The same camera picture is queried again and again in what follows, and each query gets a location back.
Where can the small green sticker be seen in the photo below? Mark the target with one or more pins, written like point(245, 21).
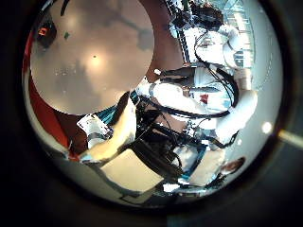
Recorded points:
point(66, 35)

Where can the black equipment box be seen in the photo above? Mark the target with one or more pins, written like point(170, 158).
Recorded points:
point(157, 157)

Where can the orange sofa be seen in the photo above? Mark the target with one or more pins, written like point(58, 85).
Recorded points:
point(47, 119)

